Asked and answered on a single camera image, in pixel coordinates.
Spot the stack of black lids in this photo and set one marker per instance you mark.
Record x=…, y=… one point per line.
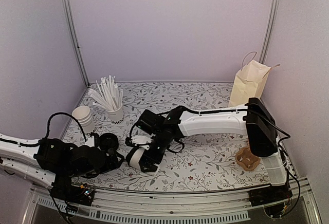
x=108, y=141

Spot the stack of white paper cups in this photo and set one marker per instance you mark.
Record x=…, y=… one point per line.
x=85, y=117

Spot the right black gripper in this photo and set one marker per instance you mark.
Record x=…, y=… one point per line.
x=156, y=160

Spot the right metal frame post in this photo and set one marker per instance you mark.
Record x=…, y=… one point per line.
x=269, y=30

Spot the white paper coffee cup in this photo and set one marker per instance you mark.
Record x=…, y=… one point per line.
x=134, y=156

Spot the bundle of wrapped white straws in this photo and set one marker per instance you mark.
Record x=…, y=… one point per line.
x=108, y=95

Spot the floral patterned table mat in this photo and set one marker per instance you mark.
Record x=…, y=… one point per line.
x=206, y=163

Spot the metal frame post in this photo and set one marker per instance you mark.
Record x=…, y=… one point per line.
x=75, y=42
x=269, y=30

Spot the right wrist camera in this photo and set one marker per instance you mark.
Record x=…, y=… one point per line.
x=139, y=141

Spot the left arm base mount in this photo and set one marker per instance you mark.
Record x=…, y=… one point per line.
x=64, y=190

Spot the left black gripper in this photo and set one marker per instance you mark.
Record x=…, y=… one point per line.
x=114, y=164

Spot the beige paper takeout bag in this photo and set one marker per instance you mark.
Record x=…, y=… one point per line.
x=249, y=81

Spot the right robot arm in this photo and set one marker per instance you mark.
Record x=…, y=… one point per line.
x=251, y=119

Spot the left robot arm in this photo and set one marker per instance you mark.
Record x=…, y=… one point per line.
x=65, y=159

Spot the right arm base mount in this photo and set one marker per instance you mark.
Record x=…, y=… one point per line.
x=269, y=194

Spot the left metal frame post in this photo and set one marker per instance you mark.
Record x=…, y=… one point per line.
x=75, y=42

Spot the front aluminium rail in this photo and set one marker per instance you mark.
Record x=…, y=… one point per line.
x=119, y=206

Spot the brown cardboard cup carrier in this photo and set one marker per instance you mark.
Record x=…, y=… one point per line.
x=246, y=159

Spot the white cup holding straws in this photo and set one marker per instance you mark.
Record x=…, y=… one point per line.
x=117, y=116

